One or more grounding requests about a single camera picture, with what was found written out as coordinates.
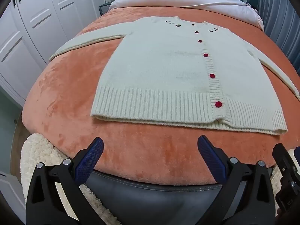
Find orange plush blanket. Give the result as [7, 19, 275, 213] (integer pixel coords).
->
[21, 6, 300, 185]

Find cream knit cardigan red buttons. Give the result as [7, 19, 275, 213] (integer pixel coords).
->
[49, 16, 300, 135]

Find grey curtain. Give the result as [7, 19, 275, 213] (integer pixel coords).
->
[258, 0, 300, 68]

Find dark nightstand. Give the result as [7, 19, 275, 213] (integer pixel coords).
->
[99, 3, 112, 17]

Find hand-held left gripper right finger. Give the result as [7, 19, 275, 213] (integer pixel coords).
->
[197, 135, 276, 225]

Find grey leather bed footboard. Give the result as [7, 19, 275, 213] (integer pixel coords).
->
[80, 169, 235, 225]

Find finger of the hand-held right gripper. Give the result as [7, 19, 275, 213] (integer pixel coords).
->
[272, 143, 300, 218]

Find white wardrobe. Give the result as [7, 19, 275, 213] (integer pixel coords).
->
[0, 0, 110, 108]

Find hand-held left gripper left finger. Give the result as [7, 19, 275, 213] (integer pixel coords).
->
[25, 137, 110, 225]

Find cream fluffy rug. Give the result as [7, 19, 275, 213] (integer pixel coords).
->
[21, 133, 122, 225]

